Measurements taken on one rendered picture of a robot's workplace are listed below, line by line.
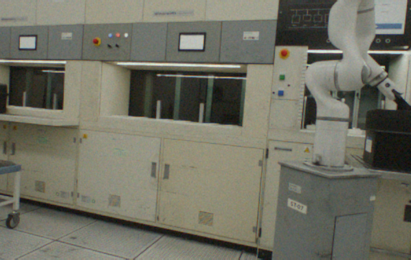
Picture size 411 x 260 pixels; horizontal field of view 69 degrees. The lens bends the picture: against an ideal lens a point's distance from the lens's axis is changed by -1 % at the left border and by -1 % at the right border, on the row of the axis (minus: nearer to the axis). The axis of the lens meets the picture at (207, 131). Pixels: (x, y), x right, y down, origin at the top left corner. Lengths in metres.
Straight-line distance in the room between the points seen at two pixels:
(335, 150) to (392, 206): 0.92
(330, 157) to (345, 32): 0.47
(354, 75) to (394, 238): 1.20
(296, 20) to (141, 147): 1.37
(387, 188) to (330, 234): 0.93
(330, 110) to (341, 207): 0.36
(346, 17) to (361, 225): 0.78
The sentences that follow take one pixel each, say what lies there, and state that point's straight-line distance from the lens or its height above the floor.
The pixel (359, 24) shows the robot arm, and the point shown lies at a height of 1.38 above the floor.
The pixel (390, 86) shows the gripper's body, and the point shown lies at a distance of 1.60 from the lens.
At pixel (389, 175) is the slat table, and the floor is 0.74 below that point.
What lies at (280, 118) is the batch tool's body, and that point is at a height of 0.94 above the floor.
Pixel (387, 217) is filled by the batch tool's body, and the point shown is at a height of 0.41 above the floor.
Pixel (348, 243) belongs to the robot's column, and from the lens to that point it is 1.29.
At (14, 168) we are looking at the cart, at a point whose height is 0.45.
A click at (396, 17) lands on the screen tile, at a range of 2.13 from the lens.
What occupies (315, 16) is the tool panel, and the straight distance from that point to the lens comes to 2.09.
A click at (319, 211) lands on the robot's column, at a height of 0.62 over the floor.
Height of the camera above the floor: 0.94
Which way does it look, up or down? 3 degrees down
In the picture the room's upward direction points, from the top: 4 degrees clockwise
